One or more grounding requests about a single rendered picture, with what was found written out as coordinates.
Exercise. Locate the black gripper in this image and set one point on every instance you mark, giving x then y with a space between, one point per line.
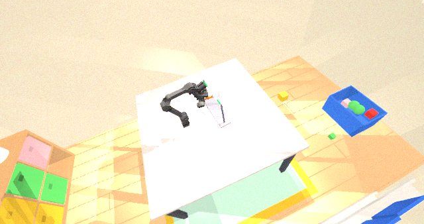
201 101

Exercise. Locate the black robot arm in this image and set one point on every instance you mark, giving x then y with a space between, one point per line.
190 88

